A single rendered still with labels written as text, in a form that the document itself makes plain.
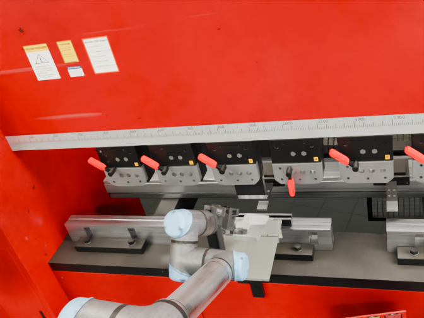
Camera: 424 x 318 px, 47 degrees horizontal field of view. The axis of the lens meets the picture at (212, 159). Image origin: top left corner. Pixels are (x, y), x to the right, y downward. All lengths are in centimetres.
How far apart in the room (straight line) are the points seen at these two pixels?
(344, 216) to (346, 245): 143
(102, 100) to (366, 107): 79
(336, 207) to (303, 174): 174
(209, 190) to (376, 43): 100
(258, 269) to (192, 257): 29
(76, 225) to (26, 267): 24
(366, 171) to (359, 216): 169
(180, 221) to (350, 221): 196
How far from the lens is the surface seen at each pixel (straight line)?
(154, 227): 187
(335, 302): 176
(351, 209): 323
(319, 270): 168
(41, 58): 162
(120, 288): 202
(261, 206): 175
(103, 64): 152
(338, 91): 136
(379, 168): 149
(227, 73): 138
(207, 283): 115
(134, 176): 171
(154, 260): 187
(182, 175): 163
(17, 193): 194
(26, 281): 206
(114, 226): 195
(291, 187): 151
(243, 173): 155
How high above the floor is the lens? 212
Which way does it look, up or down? 33 degrees down
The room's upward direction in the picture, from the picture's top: 15 degrees counter-clockwise
